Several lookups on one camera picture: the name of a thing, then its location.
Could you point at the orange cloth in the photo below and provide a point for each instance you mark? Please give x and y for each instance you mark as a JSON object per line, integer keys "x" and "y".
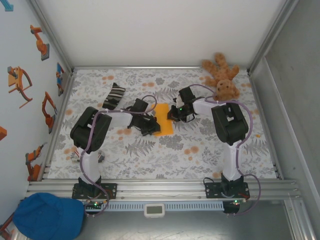
{"x": 163, "y": 120}

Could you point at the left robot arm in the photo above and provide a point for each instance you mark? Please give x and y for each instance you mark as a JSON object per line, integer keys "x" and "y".
{"x": 90, "y": 130}

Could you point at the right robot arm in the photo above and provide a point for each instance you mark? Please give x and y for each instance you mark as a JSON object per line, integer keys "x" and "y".
{"x": 230, "y": 125}

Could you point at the black white striped sock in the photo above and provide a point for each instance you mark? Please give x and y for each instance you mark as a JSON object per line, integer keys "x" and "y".
{"x": 113, "y": 96}

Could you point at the floral fern print tablecloth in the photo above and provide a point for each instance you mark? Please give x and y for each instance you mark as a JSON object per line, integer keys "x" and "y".
{"x": 150, "y": 162}

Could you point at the brown teddy bear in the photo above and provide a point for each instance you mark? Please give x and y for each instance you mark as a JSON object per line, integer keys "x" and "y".
{"x": 225, "y": 87}

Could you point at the flag print sock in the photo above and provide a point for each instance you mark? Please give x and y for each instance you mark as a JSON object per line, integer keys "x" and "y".
{"x": 101, "y": 158}

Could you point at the white timer display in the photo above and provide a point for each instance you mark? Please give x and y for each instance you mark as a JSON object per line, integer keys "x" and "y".
{"x": 154, "y": 210}

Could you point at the controller board with green light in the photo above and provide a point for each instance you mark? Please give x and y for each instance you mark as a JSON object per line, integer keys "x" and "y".
{"x": 233, "y": 203}
{"x": 93, "y": 205}

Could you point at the blue cap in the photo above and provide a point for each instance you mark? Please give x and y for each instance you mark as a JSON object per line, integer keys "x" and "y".
{"x": 47, "y": 215}

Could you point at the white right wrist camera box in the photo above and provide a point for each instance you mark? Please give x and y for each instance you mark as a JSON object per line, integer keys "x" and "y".
{"x": 178, "y": 102}

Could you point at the wide aluminium frame rail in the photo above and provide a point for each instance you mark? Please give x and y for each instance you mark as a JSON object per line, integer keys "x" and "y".
{"x": 162, "y": 190}

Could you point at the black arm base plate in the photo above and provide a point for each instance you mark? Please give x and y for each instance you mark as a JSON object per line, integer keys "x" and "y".
{"x": 111, "y": 190}
{"x": 211, "y": 191}

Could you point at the aluminium frame post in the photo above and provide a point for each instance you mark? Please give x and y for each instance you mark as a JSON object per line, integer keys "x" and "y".
{"x": 52, "y": 37}
{"x": 271, "y": 37}

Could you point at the orange and grey wall decal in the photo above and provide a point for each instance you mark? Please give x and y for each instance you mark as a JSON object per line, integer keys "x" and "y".
{"x": 6, "y": 230}

